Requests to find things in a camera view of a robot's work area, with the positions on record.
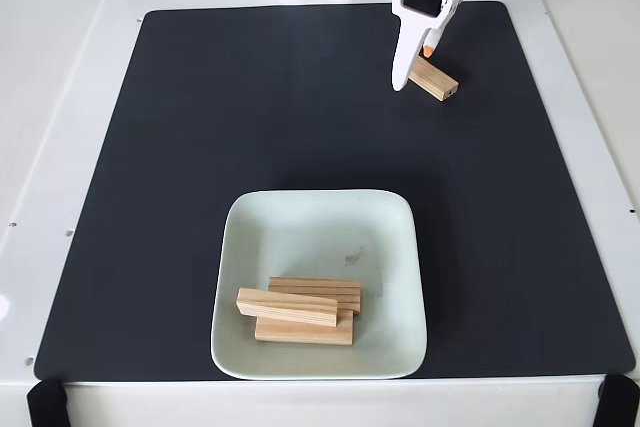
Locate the black rubber mat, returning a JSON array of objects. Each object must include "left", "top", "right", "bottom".
[{"left": 33, "top": 0, "right": 636, "bottom": 382}]

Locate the pale green square plate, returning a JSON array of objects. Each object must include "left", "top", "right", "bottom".
[{"left": 209, "top": 189, "right": 429, "bottom": 381}]

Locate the grooved wooden block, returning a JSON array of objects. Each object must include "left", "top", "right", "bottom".
[
  {"left": 235, "top": 287, "right": 341, "bottom": 329},
  {"left": 408, "top": 56, "right": 460, "bottom": 103},
  {"left": 254, "top": 309, "right": 356, "bottom": 347},
  {"left": 268, "top": 276, "right": 363, "bottom": 315}
]

